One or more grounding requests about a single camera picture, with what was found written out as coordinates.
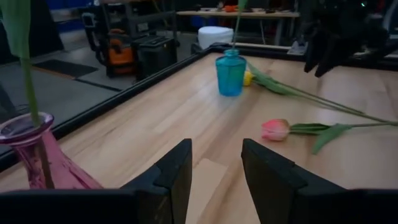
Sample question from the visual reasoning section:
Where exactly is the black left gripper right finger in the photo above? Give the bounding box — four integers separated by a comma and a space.
241, 138, 398, 224

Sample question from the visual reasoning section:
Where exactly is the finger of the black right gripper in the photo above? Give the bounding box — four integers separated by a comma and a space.
314, 43, 346, 78
303, 40, 324, 73

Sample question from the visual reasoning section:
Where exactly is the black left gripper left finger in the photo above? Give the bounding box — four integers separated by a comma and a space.
0, 138, 193, 224

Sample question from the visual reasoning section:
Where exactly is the yellow artificial tulip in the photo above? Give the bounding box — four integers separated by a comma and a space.
243, 62, 398, 126
231, 0, 249, 50

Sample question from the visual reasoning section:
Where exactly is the pink artificial tulip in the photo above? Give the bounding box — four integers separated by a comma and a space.
0, 0, 42, 128
261, 118, 398, 156

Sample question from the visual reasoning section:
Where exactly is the pink glass vase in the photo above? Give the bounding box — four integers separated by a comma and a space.
0, 111, 104, 190

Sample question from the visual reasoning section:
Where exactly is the teal glass vase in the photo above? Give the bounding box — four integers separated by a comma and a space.
215, 49, 248, 98

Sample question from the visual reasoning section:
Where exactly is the wooden background table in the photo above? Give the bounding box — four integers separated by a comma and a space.
176, 10, 301, 47

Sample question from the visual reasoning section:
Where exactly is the white bucket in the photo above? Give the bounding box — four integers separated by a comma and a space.
197, 26, 234, 50

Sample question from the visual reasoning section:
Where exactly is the black equipment case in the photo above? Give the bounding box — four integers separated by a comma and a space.
132, 35, 178, 80

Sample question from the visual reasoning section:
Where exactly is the orange vacuum cleaner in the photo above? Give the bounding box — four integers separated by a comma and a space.
104, 28, 137, 77

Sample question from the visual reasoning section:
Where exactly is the black floor mat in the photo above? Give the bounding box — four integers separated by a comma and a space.
32, 58, 91, 78

